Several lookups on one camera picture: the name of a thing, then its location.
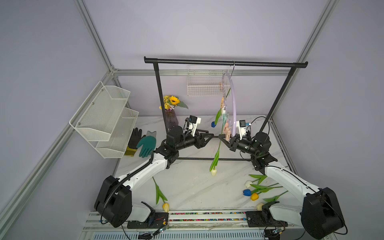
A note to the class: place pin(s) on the yellow tulip right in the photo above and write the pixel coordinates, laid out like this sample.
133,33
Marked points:
254,196

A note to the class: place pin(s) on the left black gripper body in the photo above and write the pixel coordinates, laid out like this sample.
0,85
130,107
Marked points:
189,141

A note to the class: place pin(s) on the blue tulip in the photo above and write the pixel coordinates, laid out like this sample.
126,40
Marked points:
222,113
258,189

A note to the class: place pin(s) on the sunflower bouquet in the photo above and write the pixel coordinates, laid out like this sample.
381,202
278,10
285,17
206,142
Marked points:
171,102

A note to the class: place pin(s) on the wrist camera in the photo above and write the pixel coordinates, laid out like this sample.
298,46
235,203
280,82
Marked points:
193,123
242,127

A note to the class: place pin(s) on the green rubber work glove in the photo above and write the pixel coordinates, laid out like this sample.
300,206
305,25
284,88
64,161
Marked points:
147,144

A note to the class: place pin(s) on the yellow tulip left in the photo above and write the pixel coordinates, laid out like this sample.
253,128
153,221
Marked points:
161,196

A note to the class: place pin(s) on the black and yellow glove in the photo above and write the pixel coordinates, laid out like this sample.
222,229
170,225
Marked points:
136,136

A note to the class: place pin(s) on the purple clip hanger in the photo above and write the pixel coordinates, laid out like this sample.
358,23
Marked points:
228,104

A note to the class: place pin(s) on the white tulip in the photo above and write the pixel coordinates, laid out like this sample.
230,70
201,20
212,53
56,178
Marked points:
213,170
256,180

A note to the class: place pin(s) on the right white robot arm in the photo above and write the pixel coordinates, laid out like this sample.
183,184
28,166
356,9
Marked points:
319,212

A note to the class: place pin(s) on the white mesh shelf basket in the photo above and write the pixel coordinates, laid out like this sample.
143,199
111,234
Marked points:
105,121

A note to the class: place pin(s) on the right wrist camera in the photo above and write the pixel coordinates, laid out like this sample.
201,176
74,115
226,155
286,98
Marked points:
242,127

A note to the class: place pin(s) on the yellow tulip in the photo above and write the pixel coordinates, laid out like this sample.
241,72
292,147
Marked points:
161,196
254,196

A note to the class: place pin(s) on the black clothes rack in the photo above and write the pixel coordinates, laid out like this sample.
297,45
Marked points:
293,67

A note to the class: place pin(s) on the metal base rail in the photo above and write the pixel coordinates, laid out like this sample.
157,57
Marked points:
193,225

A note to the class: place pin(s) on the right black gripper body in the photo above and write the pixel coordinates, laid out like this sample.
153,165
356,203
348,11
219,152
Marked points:
245,145

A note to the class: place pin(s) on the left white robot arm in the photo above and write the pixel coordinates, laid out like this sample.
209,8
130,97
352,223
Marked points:
115,202

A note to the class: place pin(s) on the purple ribbed glass vase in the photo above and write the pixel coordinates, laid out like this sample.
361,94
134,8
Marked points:
171,119

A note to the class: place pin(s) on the white wire wall basket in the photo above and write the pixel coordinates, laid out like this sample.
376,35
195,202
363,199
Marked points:
208,83

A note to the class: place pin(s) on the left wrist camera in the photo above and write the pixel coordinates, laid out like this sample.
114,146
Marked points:
193,123

